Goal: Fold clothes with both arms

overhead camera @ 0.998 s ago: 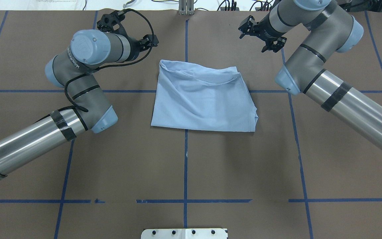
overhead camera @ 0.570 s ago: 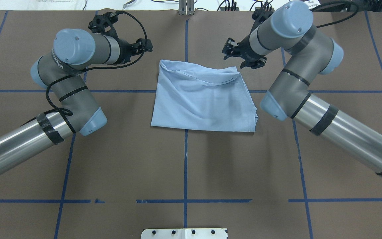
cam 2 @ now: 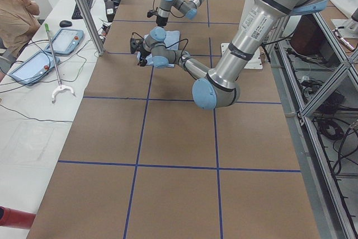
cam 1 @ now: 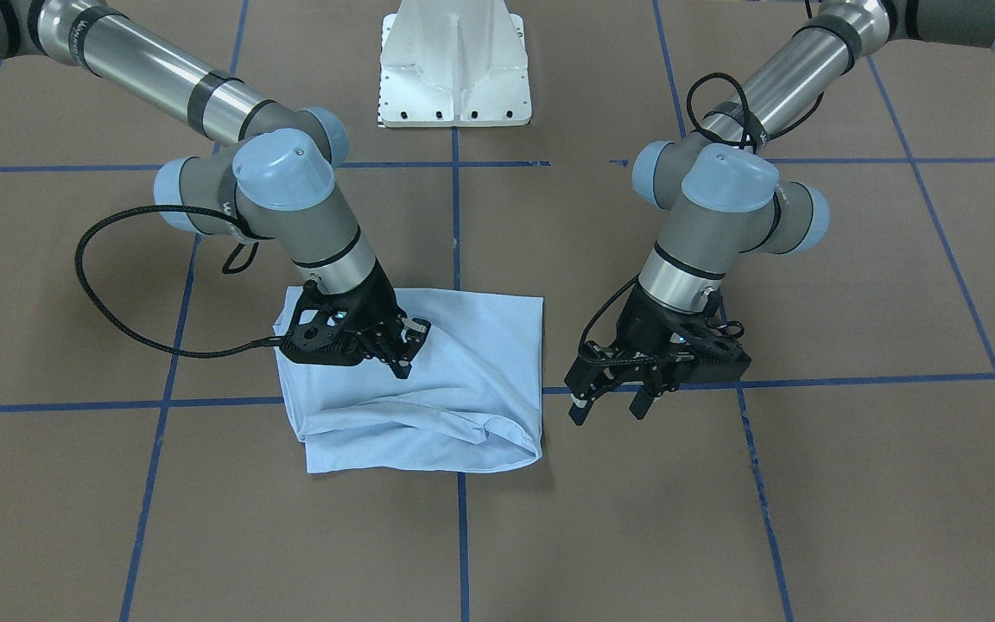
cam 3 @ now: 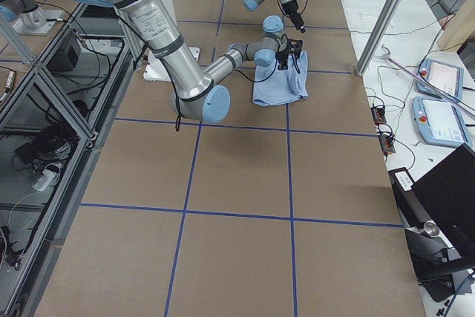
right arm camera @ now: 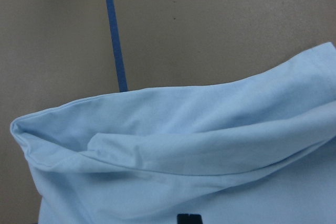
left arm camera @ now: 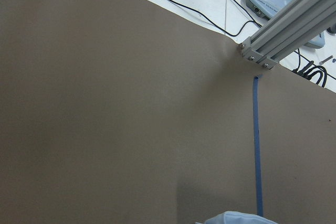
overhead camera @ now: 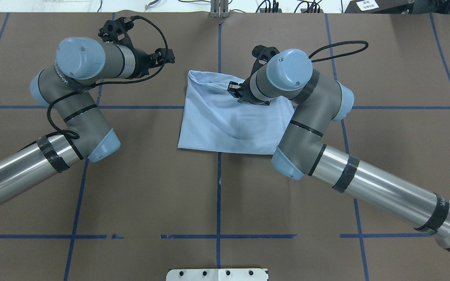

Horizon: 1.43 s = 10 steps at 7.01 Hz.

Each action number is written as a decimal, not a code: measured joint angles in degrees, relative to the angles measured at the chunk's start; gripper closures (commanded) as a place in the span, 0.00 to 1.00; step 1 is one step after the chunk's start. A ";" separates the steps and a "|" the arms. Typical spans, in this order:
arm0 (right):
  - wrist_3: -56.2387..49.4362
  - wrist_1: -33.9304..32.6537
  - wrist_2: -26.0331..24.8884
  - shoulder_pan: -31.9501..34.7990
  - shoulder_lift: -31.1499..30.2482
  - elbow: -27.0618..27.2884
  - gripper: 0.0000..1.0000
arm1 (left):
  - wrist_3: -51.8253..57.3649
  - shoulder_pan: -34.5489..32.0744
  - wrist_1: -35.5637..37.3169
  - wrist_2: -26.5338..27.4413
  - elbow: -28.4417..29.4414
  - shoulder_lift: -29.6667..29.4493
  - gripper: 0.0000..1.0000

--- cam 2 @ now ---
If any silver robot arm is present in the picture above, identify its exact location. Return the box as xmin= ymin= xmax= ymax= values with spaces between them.
xmin=130 ymin=0 xmax=328 ymax=110
xmin=152 ymin=0 xmax=204 ymax=27

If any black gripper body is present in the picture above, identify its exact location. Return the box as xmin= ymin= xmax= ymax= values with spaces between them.
xmin=139 ymin=49 xmax=150 ymax=62
xmin=156 ymin=16 xmax=168 ymax=27

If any teach pendant tablet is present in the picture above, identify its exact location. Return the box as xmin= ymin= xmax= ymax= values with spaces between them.
xmin=8 ymin=51 xmax=60 ymax=85
xmin=51 ymin=28 xmax=84 ymax=56

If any far teach pendant tablet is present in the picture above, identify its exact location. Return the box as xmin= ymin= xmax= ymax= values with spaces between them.
xmin=51 ymin=28 xmax=84 ymax=56

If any reacher grabber stick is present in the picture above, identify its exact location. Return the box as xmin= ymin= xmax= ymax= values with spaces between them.
xmin=45 ymin=23 xmax=75 ymax=104

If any seated person beige shirt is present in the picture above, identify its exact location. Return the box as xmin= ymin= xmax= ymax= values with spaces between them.
xmin=1 ymin=0 xmax=40 ymax=58

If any aluminium frame post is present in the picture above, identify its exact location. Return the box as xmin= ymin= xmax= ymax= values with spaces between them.
xmin=75 ymin=0 xmax=105 ymax=56

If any black keyboard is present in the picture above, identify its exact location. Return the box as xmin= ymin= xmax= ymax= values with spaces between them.
xmin=71 ymin=0 xmax=96 ymax=20

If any near teach pendant tablet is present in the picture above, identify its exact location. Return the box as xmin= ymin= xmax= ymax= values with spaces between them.
xmin=8 ymin=51 xmax=60 ymax=85

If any aluminium frame rack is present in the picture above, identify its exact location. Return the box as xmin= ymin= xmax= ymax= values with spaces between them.
xmin=270 ymin=3 xmax=357 ymax=238

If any red cylinder object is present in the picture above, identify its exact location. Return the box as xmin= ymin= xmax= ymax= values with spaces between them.
xmin=1 ymin=207 xmax=36 ymax=229

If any floor cable bundle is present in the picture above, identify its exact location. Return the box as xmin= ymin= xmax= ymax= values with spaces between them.
xmin=296 ymin=73 xmax=358 ymax=178

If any black computer mouse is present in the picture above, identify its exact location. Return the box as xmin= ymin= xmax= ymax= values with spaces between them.
xmin=59 ymin=20 xmax=72 ymax=27

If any black power adapter box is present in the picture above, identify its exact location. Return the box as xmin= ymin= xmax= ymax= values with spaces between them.
xmin=105 ymin=0 xmax=116 ymax=22

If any light blue t-shirt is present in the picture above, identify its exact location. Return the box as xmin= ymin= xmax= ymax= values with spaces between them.
xmin=140 ymin=26 xmax=180 ymax=68

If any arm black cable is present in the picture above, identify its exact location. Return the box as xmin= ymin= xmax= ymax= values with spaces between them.
xmin=163 ymin=38 xmax=190 ymax=63

